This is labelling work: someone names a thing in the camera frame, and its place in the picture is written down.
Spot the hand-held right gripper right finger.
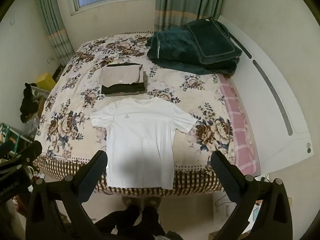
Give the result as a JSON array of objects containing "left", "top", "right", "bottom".
[{"left": 210, "top": 150, "right": 293, "bottom": 240}]

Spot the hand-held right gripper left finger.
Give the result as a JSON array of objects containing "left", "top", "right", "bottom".
[{"left": 25, "top": 150, "right": 108, "bottom": 240}]

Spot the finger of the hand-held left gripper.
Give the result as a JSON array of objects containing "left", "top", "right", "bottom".
[{"left": 0, "top": 140, "right": 43, "bottom": 188}]

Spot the white T-shirt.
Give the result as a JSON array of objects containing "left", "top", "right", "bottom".
[{"left": 89, "top": 97, "right": 198, "bottom": 190}]

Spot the stack of folded clothes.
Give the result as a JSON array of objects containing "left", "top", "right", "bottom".
[{"left": 100, "top": 64, "right": 144, "bottom": 85}]

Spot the green shelf rack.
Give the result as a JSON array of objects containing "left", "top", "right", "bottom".
[{"left": 0, "top": 122, "right": 33, "bottom": 151}]

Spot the pink checked sheet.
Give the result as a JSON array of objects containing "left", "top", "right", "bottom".
[{"left": 219, "top": 75, "right": 262, "bottom": 176}]

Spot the black cloth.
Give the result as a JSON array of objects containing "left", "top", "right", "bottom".
[{"left": 20, "top": 82, "right": 40, "bottom": 123}]

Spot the floral bedsheet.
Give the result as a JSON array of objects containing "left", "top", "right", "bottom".
[{"left": 32, "top": 32, "right": 237, "bottom": 197}]

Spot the white headboard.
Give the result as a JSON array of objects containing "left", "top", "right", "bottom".
[{"left": 217, "top": 15, "right": 313, "bottom": 173}]

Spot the yellow box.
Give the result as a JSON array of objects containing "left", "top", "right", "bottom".
[{"left": 36, "top": 72, "right": 57, "bottom": 92}]

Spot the black folded garment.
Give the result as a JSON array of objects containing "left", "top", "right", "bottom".
[{"left": 101, "top": 81, "right": 146, "bottom": 97}]

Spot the dark green pillow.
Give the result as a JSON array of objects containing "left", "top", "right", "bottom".
[{"left": 186, "top": 17, "right": 243, "bottom": 65}]

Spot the dark green blanket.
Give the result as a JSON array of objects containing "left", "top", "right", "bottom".
[{"left": 146, "top": 27, "right": 240, "bottom": 78}]

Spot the green curtain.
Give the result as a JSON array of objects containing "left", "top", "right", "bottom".
[
  {"left": 154, "top": 0, "right": 227, "bottom": 33},
  {"left": 36, "top": 0, "right": 75, "bottom": 66}
]

